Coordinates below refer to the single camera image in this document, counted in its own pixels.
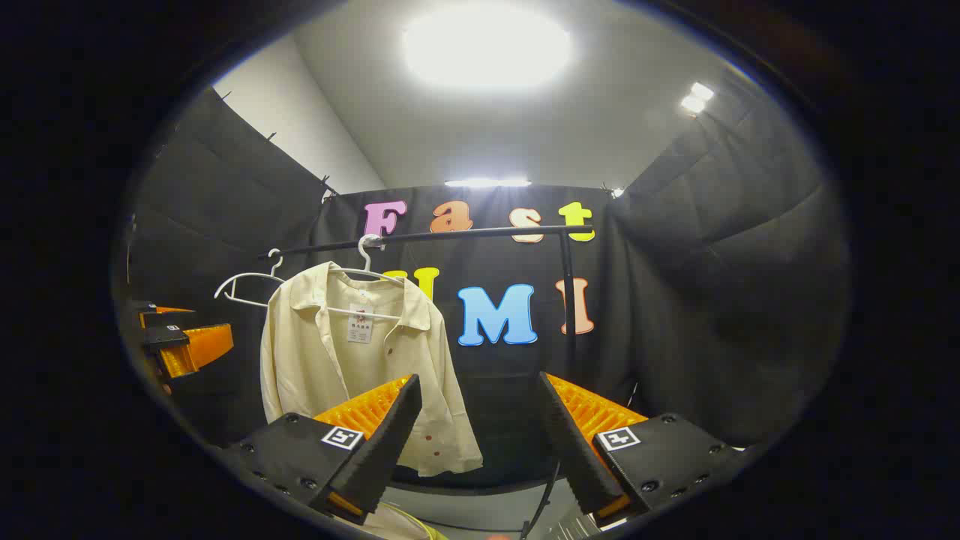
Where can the large ceiling light panel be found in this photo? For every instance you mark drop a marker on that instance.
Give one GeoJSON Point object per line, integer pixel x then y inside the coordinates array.
{"type": "Point", "coordinates": [487, 45]}

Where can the black clothes rack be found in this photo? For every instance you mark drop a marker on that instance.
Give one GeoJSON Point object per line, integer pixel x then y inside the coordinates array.
{"type": "Point", "coordinates": [480, 232]}

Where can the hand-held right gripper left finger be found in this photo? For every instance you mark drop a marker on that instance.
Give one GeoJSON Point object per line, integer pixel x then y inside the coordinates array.
{"type": "Point", "coordinates": [390, 442]}

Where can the yellow-rimmed laundry hamper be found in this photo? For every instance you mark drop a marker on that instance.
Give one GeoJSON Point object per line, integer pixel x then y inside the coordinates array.
{"type": "Point", "coordinates": [397, 525]}

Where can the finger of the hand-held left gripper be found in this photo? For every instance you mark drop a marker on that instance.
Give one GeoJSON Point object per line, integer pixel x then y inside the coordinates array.
{"type": "Point", "coordinates": [161, 313]}
{"type": "Point", "coordinates": [199, 346]}

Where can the small ceiling light panel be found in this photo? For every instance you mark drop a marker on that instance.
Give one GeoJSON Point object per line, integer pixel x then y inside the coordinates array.
{"type": "Point", "coordinates": [696, 97]}

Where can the cream button shirt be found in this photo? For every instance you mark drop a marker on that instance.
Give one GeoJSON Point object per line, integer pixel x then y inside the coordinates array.
{"type": "Point", "coordinates": [315, 360]}

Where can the narrow ceiling light strip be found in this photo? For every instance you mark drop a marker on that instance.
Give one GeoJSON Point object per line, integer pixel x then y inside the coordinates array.
{"type": "Point", "coordinates": [487, 182]}

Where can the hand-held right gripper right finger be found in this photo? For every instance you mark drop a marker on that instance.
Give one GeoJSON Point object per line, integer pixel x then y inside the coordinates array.
{"type": "Point", "coordinates": [574, 450]}

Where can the white plastic hanger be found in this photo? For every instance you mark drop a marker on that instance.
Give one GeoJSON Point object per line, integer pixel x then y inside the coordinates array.
{"type": "Point", "coordinates": [247, 279]}
{"type": "Point", "coordinates": [365, 255]}

